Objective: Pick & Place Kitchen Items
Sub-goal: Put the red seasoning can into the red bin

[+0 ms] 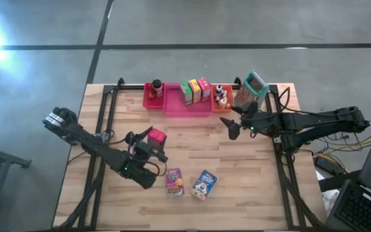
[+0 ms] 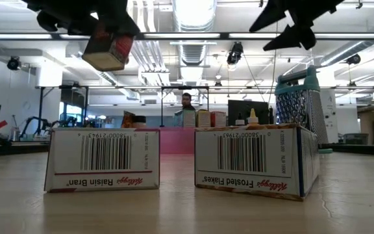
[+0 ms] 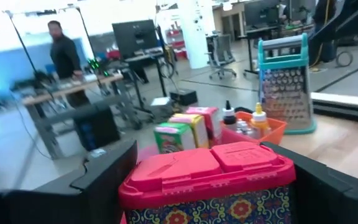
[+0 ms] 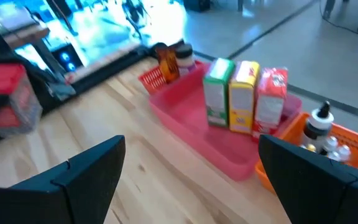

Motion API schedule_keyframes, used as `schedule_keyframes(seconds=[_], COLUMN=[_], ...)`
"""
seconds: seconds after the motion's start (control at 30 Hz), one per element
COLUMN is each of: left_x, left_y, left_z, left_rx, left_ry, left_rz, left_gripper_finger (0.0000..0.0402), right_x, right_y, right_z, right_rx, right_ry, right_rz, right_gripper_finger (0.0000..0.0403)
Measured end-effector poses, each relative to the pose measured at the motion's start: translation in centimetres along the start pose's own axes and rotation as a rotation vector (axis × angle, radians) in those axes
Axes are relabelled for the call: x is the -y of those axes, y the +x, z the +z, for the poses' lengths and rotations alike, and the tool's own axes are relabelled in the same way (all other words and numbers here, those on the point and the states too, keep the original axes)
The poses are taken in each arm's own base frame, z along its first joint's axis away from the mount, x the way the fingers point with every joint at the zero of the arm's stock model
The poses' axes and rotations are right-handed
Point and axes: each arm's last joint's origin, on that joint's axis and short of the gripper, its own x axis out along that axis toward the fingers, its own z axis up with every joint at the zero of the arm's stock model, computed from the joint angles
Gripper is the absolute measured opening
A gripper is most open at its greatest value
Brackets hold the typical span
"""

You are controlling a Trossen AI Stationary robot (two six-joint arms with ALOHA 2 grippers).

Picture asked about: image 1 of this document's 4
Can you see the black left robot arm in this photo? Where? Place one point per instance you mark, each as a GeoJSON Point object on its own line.
{"type": "Point", "coordinates": [85, 138]}

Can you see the small green carton box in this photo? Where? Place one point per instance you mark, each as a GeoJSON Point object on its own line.
{"type": "Point", "coordinates": [186, 93]}

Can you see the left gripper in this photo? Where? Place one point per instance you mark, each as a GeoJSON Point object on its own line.
{"type": "Point", "coordinates": [143, 151]}

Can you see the pink plastic tray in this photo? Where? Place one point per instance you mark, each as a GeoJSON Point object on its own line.
{"type": "Point", "coordinates": [179, 108]}

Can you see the spice jar purple label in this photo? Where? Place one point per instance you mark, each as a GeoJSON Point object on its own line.
{"type": "Point", "coordinates": [157, 85]}

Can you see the Frosted Flakes cereal box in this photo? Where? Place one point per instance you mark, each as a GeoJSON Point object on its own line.
{"type": "Point", "coordinates": [203, 185]}

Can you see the yellow squeeze bottle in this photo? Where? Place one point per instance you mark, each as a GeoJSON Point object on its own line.
{"type": "Point", "coordinates": [223, 103]}

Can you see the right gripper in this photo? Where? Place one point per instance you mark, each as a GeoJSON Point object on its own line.
{"type": "Point", "coordinates": [259, 122]}

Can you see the grey metal mounting plate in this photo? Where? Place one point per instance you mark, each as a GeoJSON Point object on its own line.
{"type": "Point", "coordinates": [276, 140]}

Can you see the small red plastic basket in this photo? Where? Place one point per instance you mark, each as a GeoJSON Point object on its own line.
{"type": "Point", "coordinates": [151, 103]}

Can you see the black power brick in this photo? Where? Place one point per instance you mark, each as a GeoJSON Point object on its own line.
{"type": "Point", "coordinates": [327, 165]}

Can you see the small orange plastic basket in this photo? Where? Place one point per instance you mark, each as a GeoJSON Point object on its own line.
{"type": "Point", "coordinates": [229, 109]}

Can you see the black keyboard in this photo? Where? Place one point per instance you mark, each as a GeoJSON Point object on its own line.
{"type": "Point", "coordinates": [366, 216]}

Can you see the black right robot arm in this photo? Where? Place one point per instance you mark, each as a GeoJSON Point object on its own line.
{"type": "Point", "coordinates": [317, 120]}

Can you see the red patterned tin box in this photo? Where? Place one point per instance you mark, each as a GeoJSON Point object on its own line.
{"type": "Point", "coordinates": [156, 137]}

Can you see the black aluminium rig frame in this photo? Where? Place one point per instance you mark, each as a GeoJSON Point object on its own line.
{"type": "Point", "coordinates": [126, 87]}

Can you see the small yellow carton box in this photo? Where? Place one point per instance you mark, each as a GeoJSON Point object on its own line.
{"type": "Point", "coordinates": [195, 91]}

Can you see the Raisin Bran cereal box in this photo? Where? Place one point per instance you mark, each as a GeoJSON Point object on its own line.
{"type": "Point", "coordinates": [174, 183]}

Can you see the steel box grater teal trim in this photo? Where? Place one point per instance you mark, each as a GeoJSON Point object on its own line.
{"type": "Point", "coordinates": [251, 90]}

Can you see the white crumpled bag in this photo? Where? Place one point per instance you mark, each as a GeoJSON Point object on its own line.
{"type": "Point", "coordinates": [330, 201]}

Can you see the small red cereal box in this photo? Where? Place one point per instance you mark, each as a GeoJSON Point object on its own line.
{"type": "Point", "coordinates": [205, 89]}

